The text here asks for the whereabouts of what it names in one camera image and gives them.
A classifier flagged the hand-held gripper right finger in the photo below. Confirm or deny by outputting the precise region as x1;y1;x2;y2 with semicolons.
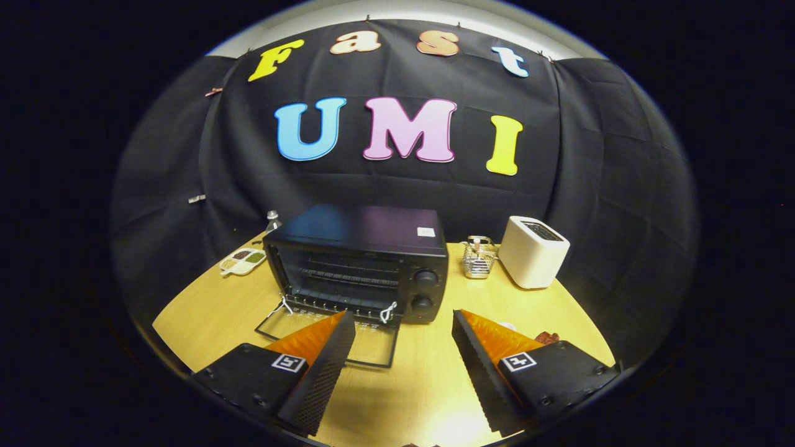
451;309;622;435

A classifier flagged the metal wire basket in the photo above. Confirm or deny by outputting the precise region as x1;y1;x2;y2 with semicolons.
461;235;499;279

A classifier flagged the white toaster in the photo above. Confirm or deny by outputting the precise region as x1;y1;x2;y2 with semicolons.
498;215;571;290

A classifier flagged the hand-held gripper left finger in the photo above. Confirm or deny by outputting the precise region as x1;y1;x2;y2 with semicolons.
189;310;358;436

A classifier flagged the black toaster oven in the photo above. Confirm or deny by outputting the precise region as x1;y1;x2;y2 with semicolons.
255;204;449;369

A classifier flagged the white divided grain dish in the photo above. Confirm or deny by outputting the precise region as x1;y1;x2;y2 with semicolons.
219;248;268;277

